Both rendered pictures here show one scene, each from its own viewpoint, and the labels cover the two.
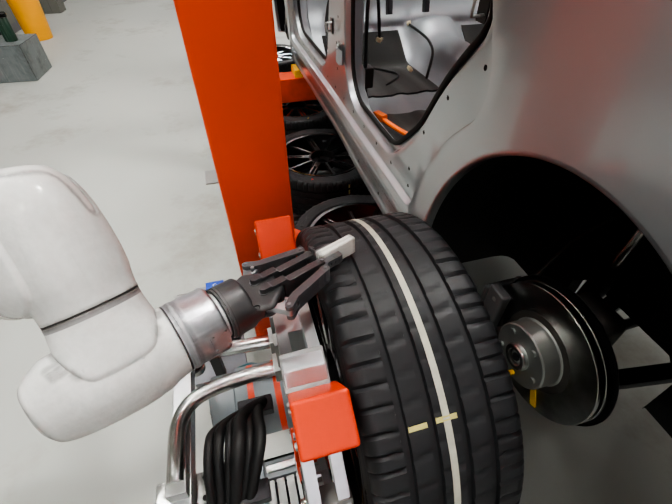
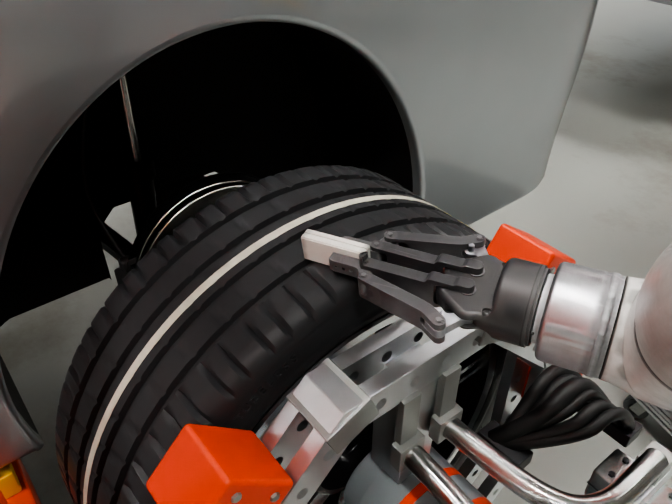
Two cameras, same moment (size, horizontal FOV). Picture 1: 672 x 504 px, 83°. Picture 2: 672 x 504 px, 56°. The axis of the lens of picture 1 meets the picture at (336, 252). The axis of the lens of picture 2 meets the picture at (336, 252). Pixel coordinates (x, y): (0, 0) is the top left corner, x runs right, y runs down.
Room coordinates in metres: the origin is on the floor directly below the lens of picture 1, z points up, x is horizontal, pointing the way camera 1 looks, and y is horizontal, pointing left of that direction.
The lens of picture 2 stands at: (0.63, 0.46, 1.58)
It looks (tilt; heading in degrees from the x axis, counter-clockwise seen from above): 38 degrees down; 248
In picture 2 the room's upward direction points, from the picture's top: straight up
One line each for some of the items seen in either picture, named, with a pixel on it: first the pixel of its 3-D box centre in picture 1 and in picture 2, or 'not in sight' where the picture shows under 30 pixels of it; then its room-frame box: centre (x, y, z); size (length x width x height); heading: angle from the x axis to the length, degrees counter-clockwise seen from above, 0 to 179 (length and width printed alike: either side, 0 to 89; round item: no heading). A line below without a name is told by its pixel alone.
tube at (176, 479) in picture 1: (228, 410); (555, 423); (0.26, 0.17, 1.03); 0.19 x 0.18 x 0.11; 106
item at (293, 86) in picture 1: (278, 74); not in sight; (2.77, 0.40, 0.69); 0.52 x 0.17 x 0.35; 106
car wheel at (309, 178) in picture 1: (322, 170); not in sight; (2.02, 0.08, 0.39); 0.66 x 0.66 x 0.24
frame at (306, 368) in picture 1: (300, 387); (396, 489); (0.39, 0.07, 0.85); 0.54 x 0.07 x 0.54; 16
